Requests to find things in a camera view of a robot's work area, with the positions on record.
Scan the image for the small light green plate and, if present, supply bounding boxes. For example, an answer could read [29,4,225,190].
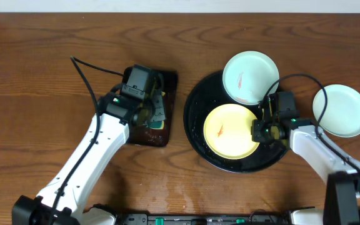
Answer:
[312,84,360,138]

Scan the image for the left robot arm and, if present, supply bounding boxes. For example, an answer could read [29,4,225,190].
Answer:
[12,65,166,224]

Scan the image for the large light green plate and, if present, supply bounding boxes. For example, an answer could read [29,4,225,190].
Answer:
[222,51,279,105]

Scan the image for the green scrubbing sponge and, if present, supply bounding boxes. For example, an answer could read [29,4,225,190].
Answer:
[147,121,164,130]

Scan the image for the black round tray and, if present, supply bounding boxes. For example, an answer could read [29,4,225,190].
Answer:
[183,71,288,173]

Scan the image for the yellow plate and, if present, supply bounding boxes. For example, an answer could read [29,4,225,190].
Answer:
[203,104,259,159]

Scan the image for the black rectangular water tray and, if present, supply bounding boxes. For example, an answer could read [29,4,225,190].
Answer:
[127,70,178,147]

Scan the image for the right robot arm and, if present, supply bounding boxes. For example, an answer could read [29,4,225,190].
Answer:
[251,92,360,225]

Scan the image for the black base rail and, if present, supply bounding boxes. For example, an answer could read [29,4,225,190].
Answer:
[82,203,324,225]

